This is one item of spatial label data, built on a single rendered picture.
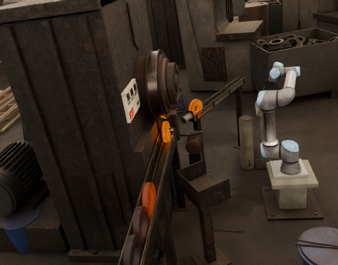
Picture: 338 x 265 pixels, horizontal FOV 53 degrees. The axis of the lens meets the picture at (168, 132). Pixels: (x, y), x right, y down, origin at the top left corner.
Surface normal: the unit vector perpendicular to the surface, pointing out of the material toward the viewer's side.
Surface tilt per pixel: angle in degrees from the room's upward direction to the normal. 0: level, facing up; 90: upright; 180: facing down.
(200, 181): 5
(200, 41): 90
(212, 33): 90
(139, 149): 0
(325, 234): 0
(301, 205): 90
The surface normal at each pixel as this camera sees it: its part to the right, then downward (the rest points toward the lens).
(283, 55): 0.11, 0.43
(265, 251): -0.14, -0.89
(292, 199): -0.12, 0.46
